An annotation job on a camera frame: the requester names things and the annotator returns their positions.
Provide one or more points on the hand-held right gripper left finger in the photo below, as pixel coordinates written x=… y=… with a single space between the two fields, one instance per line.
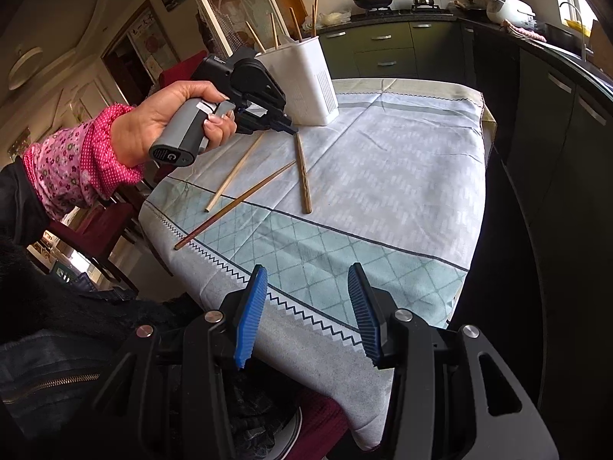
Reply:
x=249 y=321

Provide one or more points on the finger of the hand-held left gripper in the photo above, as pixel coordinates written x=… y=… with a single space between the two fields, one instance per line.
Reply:
x=275 y=122

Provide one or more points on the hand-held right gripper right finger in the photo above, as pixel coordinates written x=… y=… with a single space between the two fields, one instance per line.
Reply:
x=364 y=316

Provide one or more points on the light bamboo chopstick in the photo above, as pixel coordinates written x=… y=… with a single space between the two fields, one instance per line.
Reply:
x=255 y=37
x=234 y=172
x=296 y=25
x=274 y=31

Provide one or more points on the white plastic utensil holder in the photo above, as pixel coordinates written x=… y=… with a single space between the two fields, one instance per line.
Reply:
x=311 y=81

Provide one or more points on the dark brown wooden chopstick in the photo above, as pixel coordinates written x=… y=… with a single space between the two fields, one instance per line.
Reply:
x=304 y=177

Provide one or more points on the short reddish wooden chopstick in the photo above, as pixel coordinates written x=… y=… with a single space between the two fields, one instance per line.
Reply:
x=315 y=17

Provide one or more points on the long reddish wooden chopstick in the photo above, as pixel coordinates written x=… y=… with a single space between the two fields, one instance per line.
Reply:
x=237 y=202

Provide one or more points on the person's left forearm pink sleeve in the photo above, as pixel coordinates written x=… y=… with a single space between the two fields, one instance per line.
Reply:
x=72 y=163

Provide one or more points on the person's left hand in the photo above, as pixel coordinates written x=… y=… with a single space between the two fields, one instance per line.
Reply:
x=143 y=124

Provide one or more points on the white plastic bag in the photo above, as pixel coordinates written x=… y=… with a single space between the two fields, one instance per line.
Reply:
x=335 y=17

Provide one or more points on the patterned white green tablecloth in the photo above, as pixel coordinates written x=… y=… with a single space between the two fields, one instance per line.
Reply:
x=383 y=177

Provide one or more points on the green lower kitchen cabinets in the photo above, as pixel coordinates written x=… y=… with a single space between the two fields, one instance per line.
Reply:
x=392 y=52

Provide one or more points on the gas stove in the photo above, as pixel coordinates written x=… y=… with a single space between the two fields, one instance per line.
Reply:
x=402 y=10

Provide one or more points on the person's dark clothing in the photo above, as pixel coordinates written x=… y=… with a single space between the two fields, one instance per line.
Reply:
x=48 y=345

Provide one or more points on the round ceiling lamp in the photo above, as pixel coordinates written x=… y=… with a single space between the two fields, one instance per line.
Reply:
x=26 y=68

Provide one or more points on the dark frying pan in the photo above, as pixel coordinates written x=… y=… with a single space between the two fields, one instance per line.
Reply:
x=473 y=8

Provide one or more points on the white rice cooker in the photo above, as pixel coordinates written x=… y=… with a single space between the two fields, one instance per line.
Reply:
x=510 y=9

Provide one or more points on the dark side kitchen cabinets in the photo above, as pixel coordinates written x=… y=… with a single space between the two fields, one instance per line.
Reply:
x=550 y=129

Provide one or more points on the pink cloth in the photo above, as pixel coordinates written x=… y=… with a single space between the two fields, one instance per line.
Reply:
x=524 y=31

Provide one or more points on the black pot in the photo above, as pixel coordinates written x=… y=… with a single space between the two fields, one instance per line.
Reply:
x=560 y=34

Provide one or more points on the tall steel faucet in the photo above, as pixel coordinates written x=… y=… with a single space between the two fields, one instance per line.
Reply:
x=580 y=24

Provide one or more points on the brown cutting board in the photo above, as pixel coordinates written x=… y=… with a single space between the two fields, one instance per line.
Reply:
x=603 y=40

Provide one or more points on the white wall calendar poster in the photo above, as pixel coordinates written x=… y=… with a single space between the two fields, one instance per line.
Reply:
x=153 y=40

